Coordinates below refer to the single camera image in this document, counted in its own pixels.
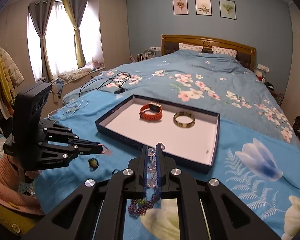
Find framed white flower picture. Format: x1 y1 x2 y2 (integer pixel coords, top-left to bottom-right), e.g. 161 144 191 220
195 0 212 15

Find clear crystal bead bracelet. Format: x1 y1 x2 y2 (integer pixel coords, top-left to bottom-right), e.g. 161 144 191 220
147 142 165 188

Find framed green plant picture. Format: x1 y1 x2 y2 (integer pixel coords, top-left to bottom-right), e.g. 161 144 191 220
219 0 237 20

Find beige down jacket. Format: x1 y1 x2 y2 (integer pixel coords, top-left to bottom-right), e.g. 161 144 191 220
0 47 25 88

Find white patterned pillow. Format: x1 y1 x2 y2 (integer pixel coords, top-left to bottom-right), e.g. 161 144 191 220
212 46 238 58
179 43 203 53

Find olive curtain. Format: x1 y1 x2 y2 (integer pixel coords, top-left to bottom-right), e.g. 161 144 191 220
62 0 87 68

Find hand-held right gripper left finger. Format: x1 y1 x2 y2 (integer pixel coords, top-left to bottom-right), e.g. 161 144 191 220
21 145 150 240

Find gold bangle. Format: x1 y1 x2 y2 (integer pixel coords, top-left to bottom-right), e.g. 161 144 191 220
173 112 195 128

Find framed pink flower picture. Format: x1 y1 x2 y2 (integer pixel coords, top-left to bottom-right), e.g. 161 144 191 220
172 0 189 15

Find person's left hand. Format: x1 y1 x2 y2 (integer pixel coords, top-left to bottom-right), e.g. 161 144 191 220
24 170 42 183

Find wooden headboard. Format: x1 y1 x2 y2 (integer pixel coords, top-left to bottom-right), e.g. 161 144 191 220
161 34 257 70

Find dark blue shallow box tray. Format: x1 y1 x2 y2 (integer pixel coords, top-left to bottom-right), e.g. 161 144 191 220
94 94 220 175

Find blue floral duvet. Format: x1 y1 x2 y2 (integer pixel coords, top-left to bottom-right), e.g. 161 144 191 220
62 49 300 143

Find blue blanket large white flowers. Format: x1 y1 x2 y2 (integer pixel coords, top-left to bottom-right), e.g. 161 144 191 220
35 90 300 240

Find purple beaded mesh bracelet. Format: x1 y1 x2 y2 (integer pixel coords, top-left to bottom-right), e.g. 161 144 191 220
128 180 160 218

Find bedside clutter of bottles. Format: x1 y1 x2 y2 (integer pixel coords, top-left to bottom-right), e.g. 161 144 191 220
136 47 161 62

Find black cable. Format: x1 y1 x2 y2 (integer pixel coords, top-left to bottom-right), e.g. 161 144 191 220
79 72 132 98

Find white cable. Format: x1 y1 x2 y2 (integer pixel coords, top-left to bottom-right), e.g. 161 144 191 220
48 99 88 120

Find pile of light cloth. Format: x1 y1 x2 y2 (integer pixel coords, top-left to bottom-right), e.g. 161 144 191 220
57 68 91 82

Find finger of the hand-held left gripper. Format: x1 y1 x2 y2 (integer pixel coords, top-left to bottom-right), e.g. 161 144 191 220
22 144 103 171
39 119 102 148

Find person's left forearm pink sleeve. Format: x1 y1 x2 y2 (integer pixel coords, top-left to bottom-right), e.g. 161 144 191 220
0 155 45 217

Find person's yellow clothing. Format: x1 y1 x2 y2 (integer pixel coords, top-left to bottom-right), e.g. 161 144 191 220
0 200 42 237

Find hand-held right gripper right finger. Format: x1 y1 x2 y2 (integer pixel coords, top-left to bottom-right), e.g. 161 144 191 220
155 143 282 240

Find grey curtain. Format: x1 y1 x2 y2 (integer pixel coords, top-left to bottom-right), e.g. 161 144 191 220
28 0 56 81

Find orange smartwatch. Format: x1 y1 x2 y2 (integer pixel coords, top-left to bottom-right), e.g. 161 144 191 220
139 102 163 122

